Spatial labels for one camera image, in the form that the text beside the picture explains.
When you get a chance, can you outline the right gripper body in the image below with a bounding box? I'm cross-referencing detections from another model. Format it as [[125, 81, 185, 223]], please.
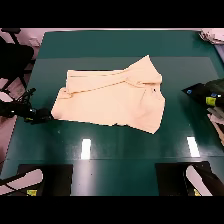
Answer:
[[185, 82, 210, 103]]

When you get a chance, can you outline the cream shirt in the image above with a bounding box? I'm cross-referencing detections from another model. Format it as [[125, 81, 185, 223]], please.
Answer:
[[50, 54, 167, 135]]

